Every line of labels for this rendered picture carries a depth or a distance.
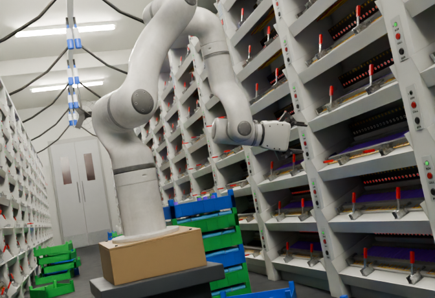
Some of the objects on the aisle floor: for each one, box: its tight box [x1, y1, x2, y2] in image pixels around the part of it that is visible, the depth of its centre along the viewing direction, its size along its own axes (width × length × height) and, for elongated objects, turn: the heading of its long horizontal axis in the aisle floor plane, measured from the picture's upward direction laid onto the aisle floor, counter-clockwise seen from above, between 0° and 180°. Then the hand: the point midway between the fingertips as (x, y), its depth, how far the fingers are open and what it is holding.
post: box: [374, 0, 435, 243], centre depth 149 cm, size 20×9×170 cm, turn 50°
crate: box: [212, 281, 252, 298], centre depth 231 cm, size 30×20×8 cm
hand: (301, 138), depth 184 cm, fingers open, 8 cm apart
